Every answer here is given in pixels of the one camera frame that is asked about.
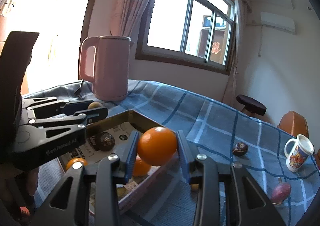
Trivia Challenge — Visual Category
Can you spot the pink right curtain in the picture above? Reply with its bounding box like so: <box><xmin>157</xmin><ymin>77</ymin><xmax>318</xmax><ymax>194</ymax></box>
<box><xmin>222</xmin><ymin>0</ymin><xmax>252</xmax><ymax>107</ymax></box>

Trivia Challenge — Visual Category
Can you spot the window with brown frame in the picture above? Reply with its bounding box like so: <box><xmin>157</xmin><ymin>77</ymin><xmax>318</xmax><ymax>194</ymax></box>
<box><xmin>136</xmin><ymin>0</ymin><xmax>235</xmax><ymax>74</ymax></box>

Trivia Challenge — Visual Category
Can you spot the brown longan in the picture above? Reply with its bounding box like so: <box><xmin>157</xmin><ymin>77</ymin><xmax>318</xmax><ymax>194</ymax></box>
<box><xmin>190</xmin><ymin>184</ymin><xmax>199</xmax><ymax>192</ymax></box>
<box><xmin>87</xmin><ymin>101</ymin><xmax>103</xmax><ymax>109</ymax></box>

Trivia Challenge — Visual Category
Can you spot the dark water chestnut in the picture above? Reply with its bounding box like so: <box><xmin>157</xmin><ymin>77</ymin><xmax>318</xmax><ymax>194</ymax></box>
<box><xmin>95</xmin><ymin>132</ymin><xmax>116</xmax><ymax>152</ymax></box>
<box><xmin>232</xmin><ymin>142</ymin><xmax>248</xmax><ymax>157</ymax></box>

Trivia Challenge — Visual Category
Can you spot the white air conditioner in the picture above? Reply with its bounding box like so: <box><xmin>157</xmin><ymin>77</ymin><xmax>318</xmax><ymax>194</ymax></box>
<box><xmin>260</xmin><ymin>11</ymin><xmax>296</xmax><ymax>35</ymax></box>

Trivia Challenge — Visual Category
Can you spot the dark round stool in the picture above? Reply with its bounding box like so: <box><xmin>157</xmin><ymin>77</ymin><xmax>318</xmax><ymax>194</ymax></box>
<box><xmin>236</xmin><ymin>94</ymin><xmax>267</xmax><ymax>117</ymax></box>

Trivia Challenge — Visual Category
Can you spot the brown leather chair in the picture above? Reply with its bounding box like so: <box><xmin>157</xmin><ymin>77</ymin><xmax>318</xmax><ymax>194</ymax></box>
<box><xmin>277</xmin><ymin>110</ymin><xmax>309</xmax><ymax>138</ymax></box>

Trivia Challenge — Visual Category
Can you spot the white cartoon mug with lid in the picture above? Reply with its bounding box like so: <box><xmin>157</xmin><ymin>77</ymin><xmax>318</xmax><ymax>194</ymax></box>
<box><xmin>284</xmin><ymin>134</ymin><xmax>315</xmax><ymax>172</ymax></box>

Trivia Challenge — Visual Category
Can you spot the left hand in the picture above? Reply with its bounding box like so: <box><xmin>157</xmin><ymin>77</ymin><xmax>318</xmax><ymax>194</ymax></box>
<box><xmin>1</xmin><ymin>164</ymin><xmax>40</xmax><ymax>225</ymax></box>

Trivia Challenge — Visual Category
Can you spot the pink metal tin box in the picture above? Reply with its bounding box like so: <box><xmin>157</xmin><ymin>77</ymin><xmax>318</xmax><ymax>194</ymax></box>
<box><xmin>58</xmin><ymin>110</ymin><xmax>177</xmax><ymax>214</ymax></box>

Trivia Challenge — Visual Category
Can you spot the orange mandarin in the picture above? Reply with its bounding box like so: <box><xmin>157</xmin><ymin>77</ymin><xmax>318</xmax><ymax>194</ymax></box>
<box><xmin>137</xmin><ymin>126</ymin><xmax>177</xmax><ymax>166</ymax></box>
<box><xmin>66</xmin><ymin>158</ymin><xmax>88</xmax><ymax>171</ymax></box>
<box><xmin>132</xmin><ymin>155</ymin><xmax>151</xmax><ymax>177</ymax></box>

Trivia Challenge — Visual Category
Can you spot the black kettle power cord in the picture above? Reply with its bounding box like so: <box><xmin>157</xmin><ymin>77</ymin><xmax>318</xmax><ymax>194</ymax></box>
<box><xmin>74</xmin><ymin>79</ymin><xmax>85</xmax><ymax>99</ymax></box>

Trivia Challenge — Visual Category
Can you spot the blue plaid tablecloth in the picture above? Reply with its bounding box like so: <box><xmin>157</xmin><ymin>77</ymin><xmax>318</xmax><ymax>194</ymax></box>
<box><xmin>21</xmin><ymin>79</ymin><xmax>318</xmax><ymax>226</ymax></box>

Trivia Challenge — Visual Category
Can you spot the purple round onion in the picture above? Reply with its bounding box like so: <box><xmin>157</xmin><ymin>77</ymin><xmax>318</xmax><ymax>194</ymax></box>
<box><xmin>270</xmin><ymin>177</ymin><xmax>291</xmax><ymax>205</ymax></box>

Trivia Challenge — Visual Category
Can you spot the pink electric kettle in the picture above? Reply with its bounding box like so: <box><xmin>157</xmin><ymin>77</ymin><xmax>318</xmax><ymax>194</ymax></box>
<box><xmin>79</xmin><ymin>36</ymin><xmax>133</xmax><ymax>101</ymax></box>

